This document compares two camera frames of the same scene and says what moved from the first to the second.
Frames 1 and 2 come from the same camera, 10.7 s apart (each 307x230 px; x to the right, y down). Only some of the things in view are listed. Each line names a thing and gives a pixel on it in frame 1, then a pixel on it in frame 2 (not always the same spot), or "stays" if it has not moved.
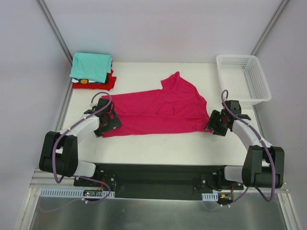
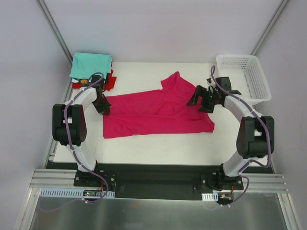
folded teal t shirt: [91, 66] stays
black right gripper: [214, 125] to [204, 100]
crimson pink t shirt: [177, 108] stays
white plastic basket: [243, 78] stays
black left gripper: [110, 125] to [102, 105]
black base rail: [159, 181] stays
